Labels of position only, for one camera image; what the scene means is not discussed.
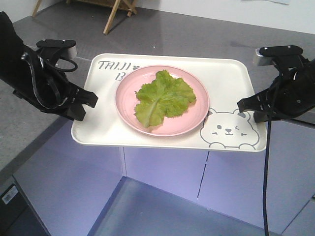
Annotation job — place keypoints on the pink round plate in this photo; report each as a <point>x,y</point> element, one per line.
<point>126,101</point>

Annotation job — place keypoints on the green lettuce leaf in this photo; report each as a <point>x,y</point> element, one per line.
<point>164,97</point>

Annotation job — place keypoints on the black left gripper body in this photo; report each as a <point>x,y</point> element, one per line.
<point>43,82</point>

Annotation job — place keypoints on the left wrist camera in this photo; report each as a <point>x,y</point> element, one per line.
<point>49,48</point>

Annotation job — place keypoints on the cream bear print tray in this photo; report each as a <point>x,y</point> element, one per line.
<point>223,128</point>

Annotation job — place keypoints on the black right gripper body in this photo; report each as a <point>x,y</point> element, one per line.
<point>294,94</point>

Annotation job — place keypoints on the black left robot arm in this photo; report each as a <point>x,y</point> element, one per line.
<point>11,46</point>

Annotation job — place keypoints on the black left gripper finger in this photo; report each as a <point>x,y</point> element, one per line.
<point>76,112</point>
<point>86,97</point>

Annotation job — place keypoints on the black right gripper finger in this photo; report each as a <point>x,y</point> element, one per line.
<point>258,102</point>
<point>264,117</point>

